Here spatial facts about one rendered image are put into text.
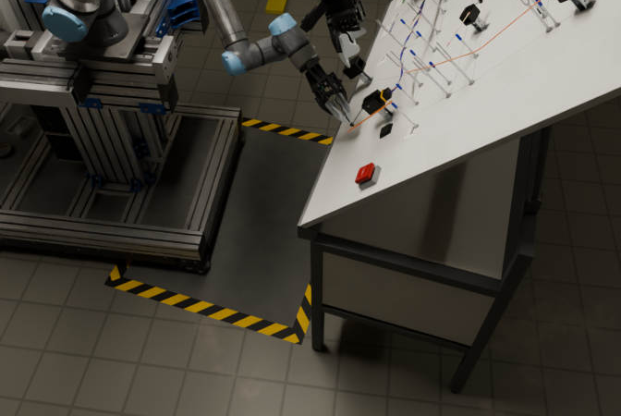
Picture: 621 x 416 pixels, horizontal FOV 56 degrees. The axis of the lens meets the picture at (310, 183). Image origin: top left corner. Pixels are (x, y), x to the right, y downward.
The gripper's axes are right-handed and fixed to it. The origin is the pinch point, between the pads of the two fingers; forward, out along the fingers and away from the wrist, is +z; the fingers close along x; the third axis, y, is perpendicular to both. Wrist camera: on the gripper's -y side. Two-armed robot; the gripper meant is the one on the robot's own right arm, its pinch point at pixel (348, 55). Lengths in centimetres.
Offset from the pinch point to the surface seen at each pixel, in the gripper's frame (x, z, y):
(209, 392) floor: -51, 104, -86
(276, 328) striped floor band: -19, 109, -69
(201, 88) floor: 113, 68, -144
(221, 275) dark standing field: -1, 96, -97
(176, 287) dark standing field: -11, 90, -113
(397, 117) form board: -2.4, 21.5, 7.7
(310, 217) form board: -27.7, 33.3, -17.7
